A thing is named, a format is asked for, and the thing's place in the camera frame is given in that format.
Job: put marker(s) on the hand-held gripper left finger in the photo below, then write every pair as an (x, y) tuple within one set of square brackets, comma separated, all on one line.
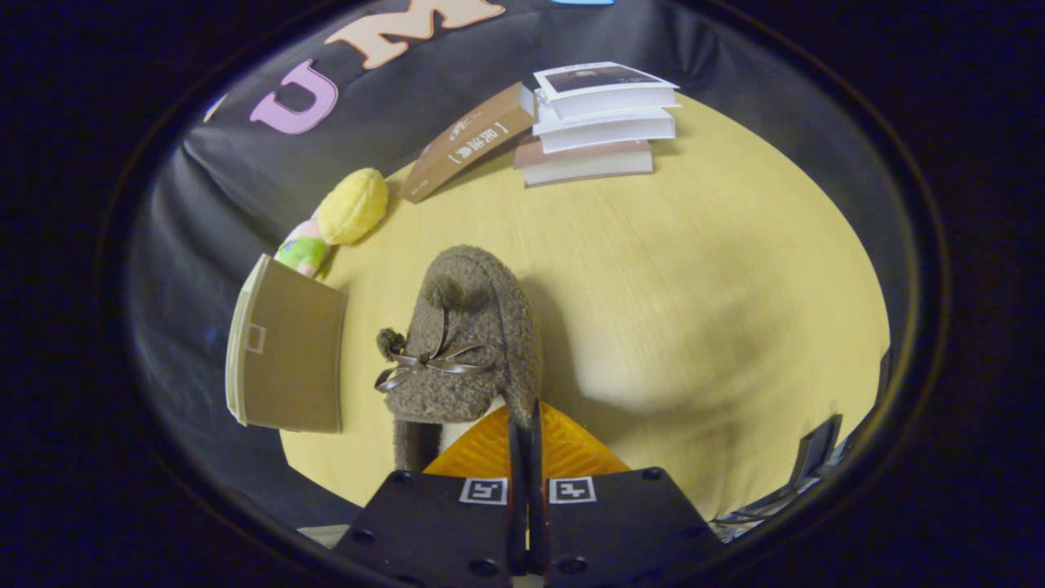
[(441, 531)]

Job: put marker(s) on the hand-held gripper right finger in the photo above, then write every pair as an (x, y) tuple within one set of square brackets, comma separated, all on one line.
[(620, 531)]

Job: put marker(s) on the brown fuzzy shoe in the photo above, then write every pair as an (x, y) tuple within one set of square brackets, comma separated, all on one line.
[(482, 310)]

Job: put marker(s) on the beige storage box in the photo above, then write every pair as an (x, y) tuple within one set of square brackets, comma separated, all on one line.
[(294, 351)]

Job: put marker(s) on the dark object at table edge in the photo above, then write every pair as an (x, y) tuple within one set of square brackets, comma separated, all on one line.
[(812, 457)]

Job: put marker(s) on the pink and green plush toy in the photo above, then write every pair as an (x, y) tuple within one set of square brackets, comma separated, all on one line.
[(304, 249)]

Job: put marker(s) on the yellow round plush toy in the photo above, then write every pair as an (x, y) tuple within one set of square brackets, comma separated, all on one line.
[(353, 206)]

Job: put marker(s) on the pale pink book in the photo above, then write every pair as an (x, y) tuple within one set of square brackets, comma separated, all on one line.
[(584, 163)]

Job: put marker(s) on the brown book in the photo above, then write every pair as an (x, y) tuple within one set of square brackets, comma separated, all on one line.
[(465, 143)]

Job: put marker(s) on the black backdrop cloth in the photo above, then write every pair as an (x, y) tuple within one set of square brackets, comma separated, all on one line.
[(204, 220)]

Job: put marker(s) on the plain white book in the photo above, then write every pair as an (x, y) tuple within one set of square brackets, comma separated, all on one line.
[(608, 131)]

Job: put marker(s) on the white book with dark cover photo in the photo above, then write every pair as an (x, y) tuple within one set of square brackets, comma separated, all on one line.
[(604, 86)]

